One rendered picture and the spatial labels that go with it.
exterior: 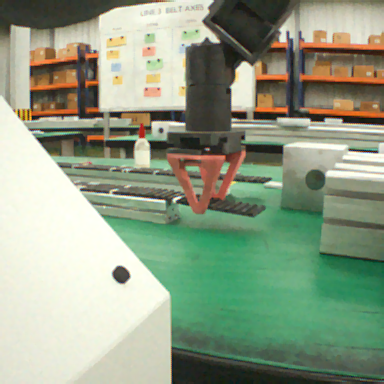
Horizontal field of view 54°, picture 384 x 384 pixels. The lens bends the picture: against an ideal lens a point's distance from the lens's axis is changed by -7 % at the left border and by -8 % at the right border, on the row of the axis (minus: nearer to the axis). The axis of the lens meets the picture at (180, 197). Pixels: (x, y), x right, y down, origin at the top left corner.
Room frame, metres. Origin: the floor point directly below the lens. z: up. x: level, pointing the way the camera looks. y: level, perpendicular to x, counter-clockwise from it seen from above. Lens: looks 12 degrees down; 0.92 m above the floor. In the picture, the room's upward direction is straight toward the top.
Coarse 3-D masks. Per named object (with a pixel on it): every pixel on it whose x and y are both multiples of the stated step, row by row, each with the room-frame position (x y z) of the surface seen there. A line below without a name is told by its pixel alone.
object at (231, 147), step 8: (232, 136) 0.48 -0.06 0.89; (240, 136) 0.51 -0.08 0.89; (224, 144) 0.47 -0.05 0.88; (232, 144) 0.48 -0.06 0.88; (240, 144) 0.51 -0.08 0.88; (208, 152) 0.53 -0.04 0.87; (216, 152) 0.47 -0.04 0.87; (224, 152) 0.47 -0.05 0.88; (232, 152) 0.48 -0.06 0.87; (240, 152) 0.51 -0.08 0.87; (224, 160) 0.52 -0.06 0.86; (232, 160) 0.52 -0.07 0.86; (240, 160) 0.52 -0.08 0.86; (200, 168) 0.54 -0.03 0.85; (232, 168) 0.51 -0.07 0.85; (224, 176) 0.52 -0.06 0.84; (232, 176) 0.51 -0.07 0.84; (224, 184) 0.52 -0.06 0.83; (224, 192) 0.52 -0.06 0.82
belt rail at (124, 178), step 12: (72, 168) 0.83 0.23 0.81; (72, 180) 0.82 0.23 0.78; (84, 180) 0.81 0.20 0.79; (96, 180) 0.79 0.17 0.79; (108, 180) 0.78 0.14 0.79; (120, 180) 0.77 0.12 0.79; (132, 180) 0.76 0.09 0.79; (144, 180) 0.75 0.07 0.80; (156, 180) 0.73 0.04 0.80; (168, 180) 0.72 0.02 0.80; (192, 180) 0.69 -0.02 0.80; (216, 192) 0.67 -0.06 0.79; (228, 192) 0.70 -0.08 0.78
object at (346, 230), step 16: (336, 176) 0.37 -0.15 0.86; (352, 176) 0.37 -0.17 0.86; (368, 176) 0.36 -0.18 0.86; (336, 192) 0.38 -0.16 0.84; (352, 192) 0.38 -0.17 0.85; (368, 192) 0.36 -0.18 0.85; (336, 208) 0.37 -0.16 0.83; (352, 208) 0.37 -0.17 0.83; (368, 208) 0.36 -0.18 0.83; (336, 224) 0.38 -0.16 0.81; (352, 224) 0.37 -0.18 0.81; (368, 224) 0.37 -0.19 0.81; (336, 240) 0.37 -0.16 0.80; (352, 240) 0.36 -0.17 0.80; (368, 240) 0.36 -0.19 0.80; (352, 256) 0.36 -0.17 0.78; (368, 256) 0.36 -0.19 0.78
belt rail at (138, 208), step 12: (84, 192) 0.56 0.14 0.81; (96, 204) 0.56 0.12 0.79; (108, 204) 0.55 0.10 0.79; (120, 204) 0.53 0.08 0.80; (132, 204) 0.52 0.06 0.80; (144, 204) 0.51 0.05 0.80; (156, 204) 0.51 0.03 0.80; (168, 204) 0.51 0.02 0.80; (120, 216) 0.53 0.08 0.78; (132, 216) 0.52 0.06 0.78; (144, 216) 0.51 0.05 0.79; (156, 216) 0.51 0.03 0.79; (168, 216) 0.51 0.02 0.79
